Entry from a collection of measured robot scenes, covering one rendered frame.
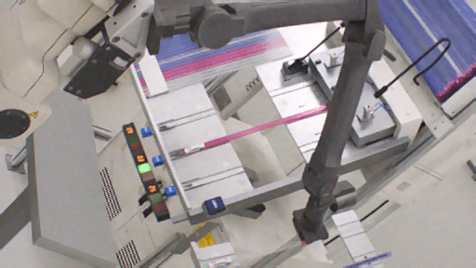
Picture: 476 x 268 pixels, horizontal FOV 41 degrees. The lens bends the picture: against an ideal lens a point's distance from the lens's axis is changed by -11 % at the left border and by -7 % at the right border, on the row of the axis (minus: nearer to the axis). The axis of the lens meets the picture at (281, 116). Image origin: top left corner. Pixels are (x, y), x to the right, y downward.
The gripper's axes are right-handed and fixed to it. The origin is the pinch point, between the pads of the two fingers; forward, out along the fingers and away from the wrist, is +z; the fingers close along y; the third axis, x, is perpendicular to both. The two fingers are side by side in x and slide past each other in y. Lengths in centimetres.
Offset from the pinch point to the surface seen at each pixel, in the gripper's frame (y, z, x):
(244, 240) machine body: 24.5, 38.0, 3.2
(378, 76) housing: 43, -10, -41
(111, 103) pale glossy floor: 154, 108, 22
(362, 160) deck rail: 21.3, 0.3, -27.6
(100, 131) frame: 89, 48, 39
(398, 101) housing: 32, -10, -43
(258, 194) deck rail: 19.2, 2.6, 5.4
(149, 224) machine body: 47, 53, 30
